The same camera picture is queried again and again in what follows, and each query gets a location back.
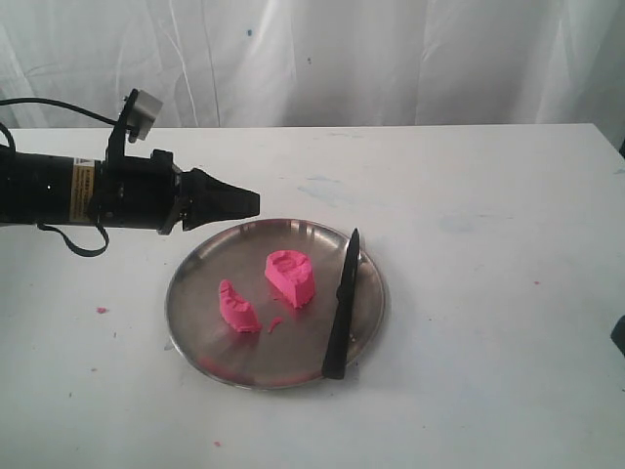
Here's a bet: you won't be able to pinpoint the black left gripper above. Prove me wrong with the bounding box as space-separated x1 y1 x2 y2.
87 149 260 234

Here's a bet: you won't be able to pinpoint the pink clay lump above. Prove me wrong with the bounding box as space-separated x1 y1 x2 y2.
265 250 315 309

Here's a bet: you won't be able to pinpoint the small pink clay piece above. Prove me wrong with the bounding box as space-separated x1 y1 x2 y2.
219 279 262 333

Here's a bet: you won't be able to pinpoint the black serrated knife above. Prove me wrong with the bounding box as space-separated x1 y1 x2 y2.
321 229 360 380

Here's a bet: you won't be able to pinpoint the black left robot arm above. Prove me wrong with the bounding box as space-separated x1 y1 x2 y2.
1 149 261 235

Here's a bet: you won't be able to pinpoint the round steel plate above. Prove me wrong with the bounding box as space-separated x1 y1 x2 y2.
165 218 391 391

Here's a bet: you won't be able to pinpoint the white backdrop curtain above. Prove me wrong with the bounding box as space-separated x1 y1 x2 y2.
1 1 624 139

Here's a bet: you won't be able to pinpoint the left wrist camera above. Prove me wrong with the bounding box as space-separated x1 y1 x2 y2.
118 88 163 144

